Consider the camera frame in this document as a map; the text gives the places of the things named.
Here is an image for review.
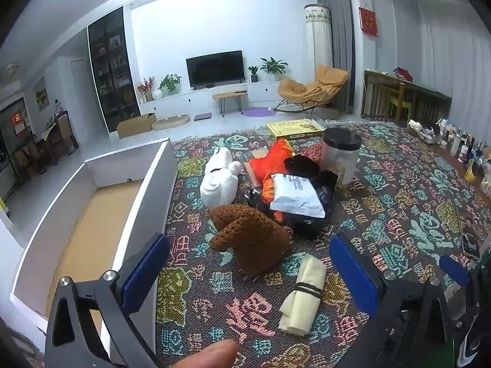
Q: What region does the clear jar with black lid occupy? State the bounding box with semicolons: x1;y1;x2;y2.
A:
321;127;362;189

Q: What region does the purple round mat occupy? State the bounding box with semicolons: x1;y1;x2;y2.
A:
243;107;276;118

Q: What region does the cardboard box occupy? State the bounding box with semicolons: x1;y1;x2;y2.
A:
116;113;157;139

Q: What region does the wicker basket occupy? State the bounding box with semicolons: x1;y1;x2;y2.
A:
407;119;442;145

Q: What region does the black plush toy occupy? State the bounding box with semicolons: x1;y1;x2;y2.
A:
284;154;321;182

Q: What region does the framed wall picture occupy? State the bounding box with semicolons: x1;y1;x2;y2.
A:
34;77;50;113

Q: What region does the brown plush toy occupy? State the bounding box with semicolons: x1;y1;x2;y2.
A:
209;204;293;277

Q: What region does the dark picture book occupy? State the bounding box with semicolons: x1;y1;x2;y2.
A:
456;206;482;258

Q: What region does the black television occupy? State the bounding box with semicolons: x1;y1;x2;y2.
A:
186;50;245;88

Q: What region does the red flower bouquet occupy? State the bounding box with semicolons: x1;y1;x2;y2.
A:
137;76;155;102

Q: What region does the flat orange-brown package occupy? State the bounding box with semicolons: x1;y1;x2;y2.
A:
240;148;271;186

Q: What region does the white television cabinet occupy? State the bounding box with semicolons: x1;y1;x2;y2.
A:
138;80;286;117

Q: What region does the small wooden bench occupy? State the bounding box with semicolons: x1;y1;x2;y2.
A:
212;90;249;117

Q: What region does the orange plush fish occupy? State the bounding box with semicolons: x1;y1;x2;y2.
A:
249;138;298;224

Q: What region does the tan rocking chair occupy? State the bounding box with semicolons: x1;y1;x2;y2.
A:
273;64;350;116

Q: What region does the red snack bag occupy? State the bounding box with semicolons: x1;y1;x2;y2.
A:
301;142;325;163

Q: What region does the grey curtain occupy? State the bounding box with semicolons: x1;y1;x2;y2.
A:
315;0;355;115

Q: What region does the white plush dog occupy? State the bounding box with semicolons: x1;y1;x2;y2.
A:
199;146;242;208

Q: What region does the red wall hanging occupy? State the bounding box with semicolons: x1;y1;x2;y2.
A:
358;5;380;37

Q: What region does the small black fuzzy pouch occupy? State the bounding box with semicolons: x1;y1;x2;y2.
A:
318;170;339;189

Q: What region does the black sequined bow hair clip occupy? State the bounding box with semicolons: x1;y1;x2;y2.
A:
245;186;335;241

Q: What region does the colourful printed blanket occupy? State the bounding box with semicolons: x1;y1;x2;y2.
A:
154;121;491;368

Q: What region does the white wipes packet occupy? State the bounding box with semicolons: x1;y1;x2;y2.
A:
269;172;327;218

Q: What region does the bushy green potted plant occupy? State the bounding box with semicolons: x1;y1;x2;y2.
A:
158;74;182;96

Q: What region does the beige round floor cushion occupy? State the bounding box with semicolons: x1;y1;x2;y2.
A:
152;114;191;131

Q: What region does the wooden dining chair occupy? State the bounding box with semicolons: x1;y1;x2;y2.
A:
54;110;80;156

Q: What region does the cream cloth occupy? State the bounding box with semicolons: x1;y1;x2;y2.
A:
278;254;327;336

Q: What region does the white standing air conditioner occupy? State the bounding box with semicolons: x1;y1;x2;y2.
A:
304;4;334;70

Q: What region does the white sheer curtain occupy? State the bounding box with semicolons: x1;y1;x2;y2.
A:
416;0;491;123

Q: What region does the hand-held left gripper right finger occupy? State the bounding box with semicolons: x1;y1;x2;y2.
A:
329;233;461;368

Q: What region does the wooden slatted table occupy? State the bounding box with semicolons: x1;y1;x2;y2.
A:
362;70;452;124

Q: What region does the row of bottles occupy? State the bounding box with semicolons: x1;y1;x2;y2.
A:
437;117;491;196

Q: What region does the flat yellow box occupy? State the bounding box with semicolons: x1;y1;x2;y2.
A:
266;119;326;140

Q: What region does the large leafy potted plant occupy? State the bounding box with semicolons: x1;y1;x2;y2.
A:
260;57;289;82

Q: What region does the person's left hand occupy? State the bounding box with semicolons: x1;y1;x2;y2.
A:
183;339;239;368

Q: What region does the black glass display cabinet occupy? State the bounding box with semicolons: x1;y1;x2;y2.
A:
87;6;142;133

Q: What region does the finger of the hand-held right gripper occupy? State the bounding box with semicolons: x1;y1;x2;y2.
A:
439;255;472;289

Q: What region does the yellow-green small chair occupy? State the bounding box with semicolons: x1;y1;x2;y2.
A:
389;82;412;119

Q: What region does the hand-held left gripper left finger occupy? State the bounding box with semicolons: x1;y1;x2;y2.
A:
44;233;171;368

